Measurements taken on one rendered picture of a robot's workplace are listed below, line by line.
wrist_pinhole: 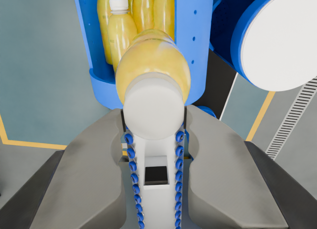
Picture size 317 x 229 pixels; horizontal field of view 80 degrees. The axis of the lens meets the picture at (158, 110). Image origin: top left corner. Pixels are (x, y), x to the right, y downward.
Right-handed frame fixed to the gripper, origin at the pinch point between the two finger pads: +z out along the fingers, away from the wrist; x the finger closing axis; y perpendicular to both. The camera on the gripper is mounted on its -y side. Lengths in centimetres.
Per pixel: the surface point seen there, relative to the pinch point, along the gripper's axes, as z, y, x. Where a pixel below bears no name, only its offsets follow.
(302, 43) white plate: 42, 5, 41
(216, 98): 131, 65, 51
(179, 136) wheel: 48, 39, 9
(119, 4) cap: 33.8, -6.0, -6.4
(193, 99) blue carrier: 25.8, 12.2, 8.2
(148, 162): 50, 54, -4
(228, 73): 131, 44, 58
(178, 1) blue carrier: 23.2, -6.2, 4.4
